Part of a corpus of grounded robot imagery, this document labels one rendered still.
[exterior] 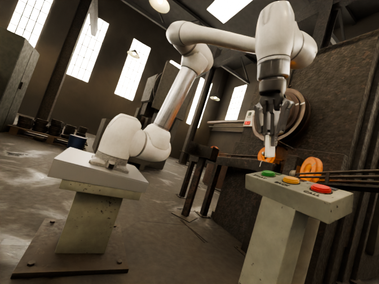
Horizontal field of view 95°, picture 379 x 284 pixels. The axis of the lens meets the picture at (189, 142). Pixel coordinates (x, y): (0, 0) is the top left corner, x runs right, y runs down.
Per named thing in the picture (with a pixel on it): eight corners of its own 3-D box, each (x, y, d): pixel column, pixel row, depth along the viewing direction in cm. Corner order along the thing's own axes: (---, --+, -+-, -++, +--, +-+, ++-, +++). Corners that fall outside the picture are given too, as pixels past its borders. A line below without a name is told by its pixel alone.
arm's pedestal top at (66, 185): (58, 189, 66) (61, 178, 67) (70, 169, 95) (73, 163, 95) (139, 200, 81) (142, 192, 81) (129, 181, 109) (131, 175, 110)
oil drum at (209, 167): (214, 183, 487) (224, 153, 492) (228, 190, 434) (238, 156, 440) (197, 180, 459) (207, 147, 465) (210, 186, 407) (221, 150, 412)
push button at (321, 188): (316, 189, 45) (316, 182, 45) (334, 194, 42) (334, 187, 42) (307, 192, 44) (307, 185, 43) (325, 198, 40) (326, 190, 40)
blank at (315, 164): (306, 189, 98) (300, 187, 99) (303, 167, 108) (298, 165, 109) (325, 176, 87) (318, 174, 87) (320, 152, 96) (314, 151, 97)
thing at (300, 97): (255, 106, 176) (305, 80, 138) (256, 149, 158) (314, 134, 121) (251, 103, 173) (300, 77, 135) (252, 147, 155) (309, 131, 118)
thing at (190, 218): (176, 208, 185) (197, 143, 190) (198, 218, 173) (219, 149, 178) (166, 211, 167) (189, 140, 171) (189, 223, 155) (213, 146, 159)
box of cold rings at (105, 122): (137, 163, 413) (148, 132, 418) (148, 172, 342) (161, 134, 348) (89, 152, 359) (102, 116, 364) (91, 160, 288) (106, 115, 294)
